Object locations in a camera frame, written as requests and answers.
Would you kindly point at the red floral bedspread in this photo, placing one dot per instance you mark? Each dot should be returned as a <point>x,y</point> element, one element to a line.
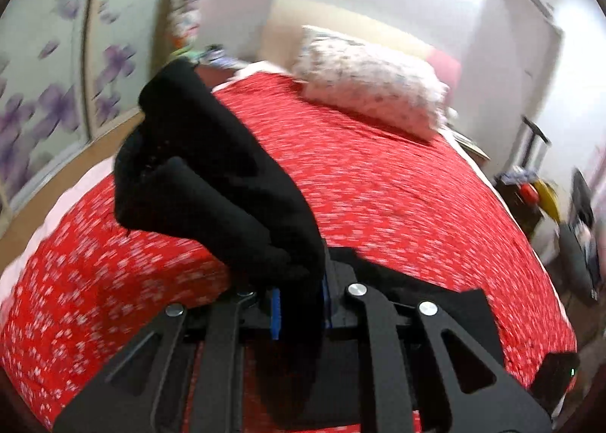
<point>378,205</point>

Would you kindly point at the wardrobe with purple flowers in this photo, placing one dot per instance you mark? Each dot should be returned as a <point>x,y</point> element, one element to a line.
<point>57,82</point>

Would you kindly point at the yellow bag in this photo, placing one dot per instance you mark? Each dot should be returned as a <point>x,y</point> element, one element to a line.
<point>549,198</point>

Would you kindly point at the white pillow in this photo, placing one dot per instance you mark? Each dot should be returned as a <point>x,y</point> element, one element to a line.
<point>450,115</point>

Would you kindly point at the floral print pillow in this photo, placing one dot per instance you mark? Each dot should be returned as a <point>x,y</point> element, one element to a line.
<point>369,78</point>

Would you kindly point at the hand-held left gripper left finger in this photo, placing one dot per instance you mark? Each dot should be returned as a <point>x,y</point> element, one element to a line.
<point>276,314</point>

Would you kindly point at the grey puffer jacket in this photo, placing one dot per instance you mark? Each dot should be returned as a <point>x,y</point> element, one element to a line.
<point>580,243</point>

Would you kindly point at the white door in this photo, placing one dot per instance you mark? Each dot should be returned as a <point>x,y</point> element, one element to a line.
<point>511,59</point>

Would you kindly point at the cream and pink headboard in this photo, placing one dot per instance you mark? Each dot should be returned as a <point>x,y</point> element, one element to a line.
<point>284,16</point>

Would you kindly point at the black pants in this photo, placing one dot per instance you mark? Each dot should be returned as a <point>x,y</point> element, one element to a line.
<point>213,168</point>

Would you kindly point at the wooden nightstand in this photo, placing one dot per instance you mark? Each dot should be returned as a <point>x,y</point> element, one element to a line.
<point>471,146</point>

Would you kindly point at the red item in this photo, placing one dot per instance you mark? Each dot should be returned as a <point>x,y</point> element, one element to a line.
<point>530,194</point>

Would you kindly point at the cluttered nightstand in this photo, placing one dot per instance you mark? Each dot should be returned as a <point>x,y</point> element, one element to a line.
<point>222,61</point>

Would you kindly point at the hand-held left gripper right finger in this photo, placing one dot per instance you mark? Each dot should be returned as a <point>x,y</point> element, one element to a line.
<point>374,319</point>

